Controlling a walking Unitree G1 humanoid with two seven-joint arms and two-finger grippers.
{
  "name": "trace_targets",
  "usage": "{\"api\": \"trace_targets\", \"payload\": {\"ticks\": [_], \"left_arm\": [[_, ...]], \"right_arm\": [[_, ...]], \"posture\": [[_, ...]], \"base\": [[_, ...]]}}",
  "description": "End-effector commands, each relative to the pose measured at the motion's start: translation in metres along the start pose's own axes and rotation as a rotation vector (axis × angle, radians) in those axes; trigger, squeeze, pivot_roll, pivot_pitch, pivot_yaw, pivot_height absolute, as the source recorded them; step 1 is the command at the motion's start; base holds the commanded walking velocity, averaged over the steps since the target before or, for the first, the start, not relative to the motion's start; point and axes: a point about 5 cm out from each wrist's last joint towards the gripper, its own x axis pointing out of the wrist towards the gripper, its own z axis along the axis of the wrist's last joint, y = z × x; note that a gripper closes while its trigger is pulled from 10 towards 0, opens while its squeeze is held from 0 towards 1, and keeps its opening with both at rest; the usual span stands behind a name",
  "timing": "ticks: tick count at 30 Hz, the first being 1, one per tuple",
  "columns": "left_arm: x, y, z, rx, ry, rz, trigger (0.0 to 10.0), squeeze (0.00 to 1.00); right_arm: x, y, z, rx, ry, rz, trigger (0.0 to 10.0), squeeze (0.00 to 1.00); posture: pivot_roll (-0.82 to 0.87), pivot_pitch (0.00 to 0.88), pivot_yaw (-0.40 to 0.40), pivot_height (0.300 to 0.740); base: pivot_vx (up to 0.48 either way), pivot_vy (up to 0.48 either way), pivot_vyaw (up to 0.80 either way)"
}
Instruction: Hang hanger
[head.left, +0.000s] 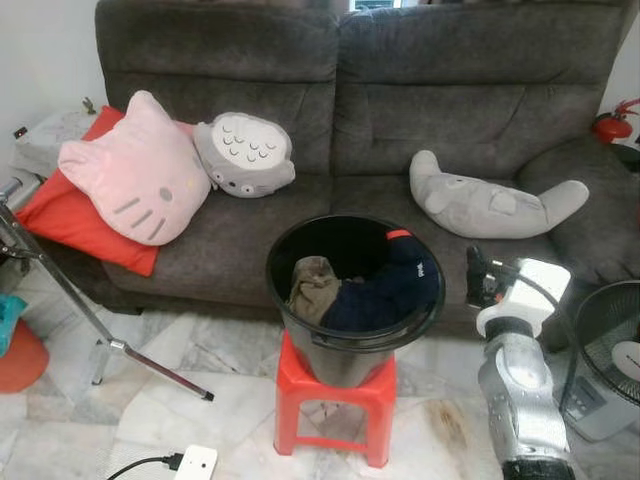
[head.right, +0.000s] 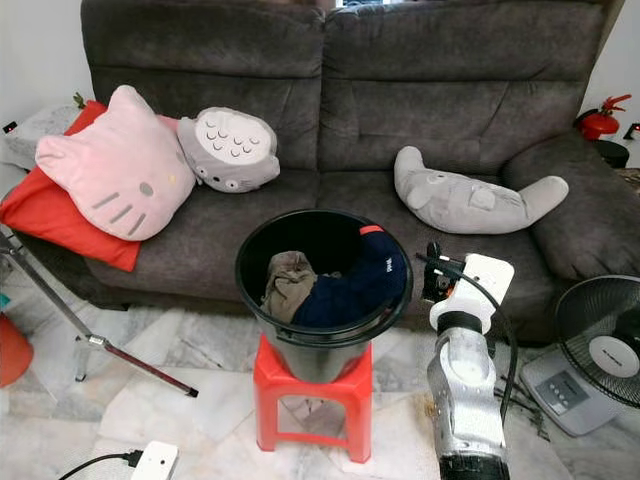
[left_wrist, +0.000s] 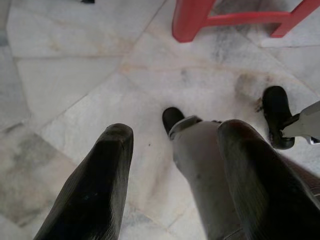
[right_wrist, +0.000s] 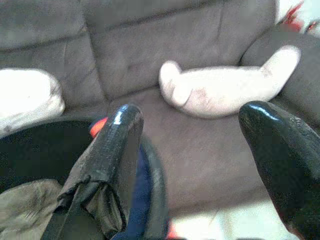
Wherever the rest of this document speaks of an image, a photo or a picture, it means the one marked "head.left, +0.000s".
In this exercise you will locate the pink cat face pillow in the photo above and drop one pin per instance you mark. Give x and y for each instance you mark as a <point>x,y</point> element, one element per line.
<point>130,170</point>

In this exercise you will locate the black bucket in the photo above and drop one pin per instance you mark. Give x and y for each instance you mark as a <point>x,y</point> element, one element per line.
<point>340,365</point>

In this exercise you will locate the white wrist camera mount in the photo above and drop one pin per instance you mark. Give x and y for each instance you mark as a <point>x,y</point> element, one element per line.
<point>535,285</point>
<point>196,465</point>

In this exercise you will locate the red plastic stool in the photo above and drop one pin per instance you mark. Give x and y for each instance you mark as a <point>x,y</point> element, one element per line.
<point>300,385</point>

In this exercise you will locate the black grey floor fan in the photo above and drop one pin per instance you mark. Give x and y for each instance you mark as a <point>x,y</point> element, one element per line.
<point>610,340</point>

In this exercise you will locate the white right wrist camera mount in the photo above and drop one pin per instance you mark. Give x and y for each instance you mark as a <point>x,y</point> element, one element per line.
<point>535,285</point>

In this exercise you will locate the olive cloth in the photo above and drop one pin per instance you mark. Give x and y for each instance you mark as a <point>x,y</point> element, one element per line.
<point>315,290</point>

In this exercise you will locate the navy shirt red striped collar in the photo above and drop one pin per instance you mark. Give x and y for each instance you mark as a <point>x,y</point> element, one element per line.
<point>390,290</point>

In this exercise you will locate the grey speckled side table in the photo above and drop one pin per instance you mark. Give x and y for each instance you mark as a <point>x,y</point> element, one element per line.
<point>50,140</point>

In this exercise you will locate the red cushion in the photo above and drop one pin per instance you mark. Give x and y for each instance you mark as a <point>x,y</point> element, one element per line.
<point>70,225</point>

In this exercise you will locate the grey fabric sofa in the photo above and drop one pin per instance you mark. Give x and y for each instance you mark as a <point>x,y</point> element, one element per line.
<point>430,110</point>

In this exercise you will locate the grey long plush pillow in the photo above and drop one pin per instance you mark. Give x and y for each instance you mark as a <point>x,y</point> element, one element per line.
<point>480,205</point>

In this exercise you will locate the red fire extinguisher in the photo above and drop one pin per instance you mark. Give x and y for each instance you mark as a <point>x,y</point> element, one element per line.
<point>610,128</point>

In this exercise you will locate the grey round plush cushion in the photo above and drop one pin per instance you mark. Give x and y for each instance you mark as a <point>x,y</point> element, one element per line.
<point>245,155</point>

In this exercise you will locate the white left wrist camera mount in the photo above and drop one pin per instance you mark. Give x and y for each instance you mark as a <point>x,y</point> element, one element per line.
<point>196,465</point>

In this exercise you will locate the silver metal clothes rack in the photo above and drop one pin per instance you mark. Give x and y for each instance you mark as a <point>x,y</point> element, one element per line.
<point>60,280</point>

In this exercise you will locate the orange bin teal bag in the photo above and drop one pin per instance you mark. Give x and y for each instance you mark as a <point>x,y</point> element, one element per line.
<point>20,360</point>

